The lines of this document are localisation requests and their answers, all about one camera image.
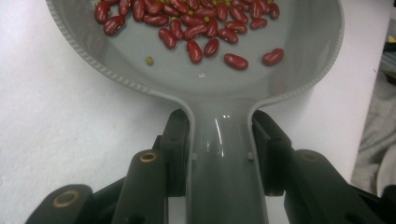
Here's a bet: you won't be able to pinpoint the red kidney beans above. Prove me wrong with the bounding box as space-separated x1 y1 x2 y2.
92 0 286 72

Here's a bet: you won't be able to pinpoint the grey dustpan with orange edge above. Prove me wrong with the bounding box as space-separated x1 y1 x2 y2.
45 0 346 224

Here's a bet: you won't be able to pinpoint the white table mat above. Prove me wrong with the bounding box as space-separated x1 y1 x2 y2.
0 0 393 224

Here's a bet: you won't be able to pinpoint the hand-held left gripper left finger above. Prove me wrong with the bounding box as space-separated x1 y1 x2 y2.
152 108 191 199

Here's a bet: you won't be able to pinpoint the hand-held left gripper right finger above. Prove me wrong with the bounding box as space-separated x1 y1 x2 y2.
251 109 294 198

